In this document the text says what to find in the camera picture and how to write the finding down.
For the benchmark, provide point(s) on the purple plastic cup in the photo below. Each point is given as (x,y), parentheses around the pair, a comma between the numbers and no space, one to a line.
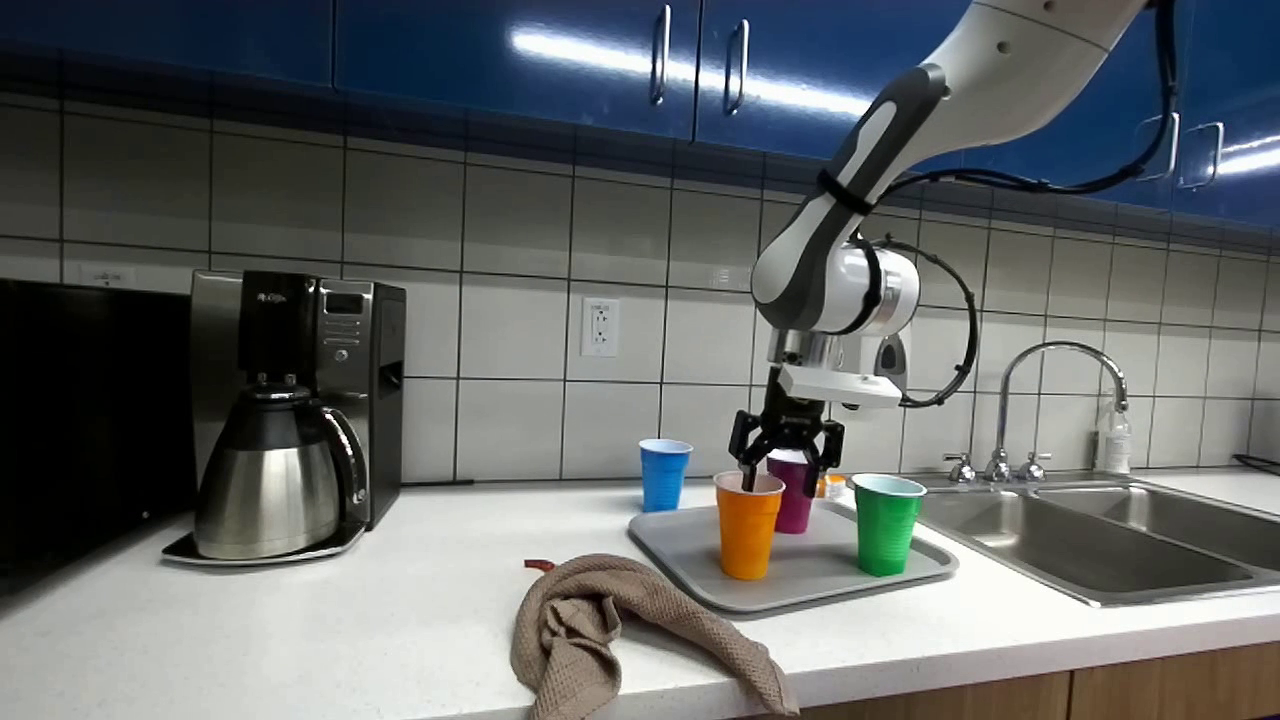
(803,507)

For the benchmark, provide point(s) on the wooden base cabinet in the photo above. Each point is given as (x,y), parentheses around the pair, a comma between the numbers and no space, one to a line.
(1146,685)

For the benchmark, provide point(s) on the stainless steel double sink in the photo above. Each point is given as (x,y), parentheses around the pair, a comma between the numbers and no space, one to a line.
(1107,540)

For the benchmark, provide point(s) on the black steel coffee maker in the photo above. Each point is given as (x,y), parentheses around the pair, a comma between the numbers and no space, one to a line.
(362,386)

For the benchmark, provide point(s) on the blue plastic cup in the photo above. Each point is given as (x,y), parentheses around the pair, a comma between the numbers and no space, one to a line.
(667,482)

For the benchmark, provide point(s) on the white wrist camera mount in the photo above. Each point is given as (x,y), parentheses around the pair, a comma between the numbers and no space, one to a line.
(841,386)

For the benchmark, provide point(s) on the chrome gooseneck faucet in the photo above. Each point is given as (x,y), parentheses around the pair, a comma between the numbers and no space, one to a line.
(1055,346)

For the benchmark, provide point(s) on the white wall outlet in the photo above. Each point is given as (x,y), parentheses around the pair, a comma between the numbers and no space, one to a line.
(603,326)

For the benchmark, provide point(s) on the orange plastic cup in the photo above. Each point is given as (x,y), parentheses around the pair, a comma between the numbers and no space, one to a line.
(751,533)

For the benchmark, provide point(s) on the blue wall cabinet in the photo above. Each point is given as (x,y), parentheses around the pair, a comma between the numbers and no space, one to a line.
(266,41)

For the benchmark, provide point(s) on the black microwave oven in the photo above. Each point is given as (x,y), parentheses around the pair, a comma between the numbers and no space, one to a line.
(87,426)

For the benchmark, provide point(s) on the steel coffee carafe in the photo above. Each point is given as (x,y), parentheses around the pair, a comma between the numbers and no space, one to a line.
(272,485)

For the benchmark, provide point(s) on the dish soap bottle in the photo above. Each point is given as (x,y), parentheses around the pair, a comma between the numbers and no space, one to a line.
(1115,440)

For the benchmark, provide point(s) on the orange snack wrapper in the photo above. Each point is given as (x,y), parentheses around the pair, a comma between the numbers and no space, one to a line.
(837,482)

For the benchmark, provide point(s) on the grey plastic tray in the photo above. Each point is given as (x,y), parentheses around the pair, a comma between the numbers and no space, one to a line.
(824,573)

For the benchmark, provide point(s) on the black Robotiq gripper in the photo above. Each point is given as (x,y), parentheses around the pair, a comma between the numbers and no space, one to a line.
(790,429)

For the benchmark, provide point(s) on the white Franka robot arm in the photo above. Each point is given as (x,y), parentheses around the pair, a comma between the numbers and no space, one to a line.
(932,92)

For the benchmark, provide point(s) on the brown cloth towel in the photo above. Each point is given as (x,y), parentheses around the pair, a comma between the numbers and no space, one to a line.
(584,626)

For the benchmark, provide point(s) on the green plastic cup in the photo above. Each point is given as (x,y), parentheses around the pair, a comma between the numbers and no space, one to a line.
(884,533)

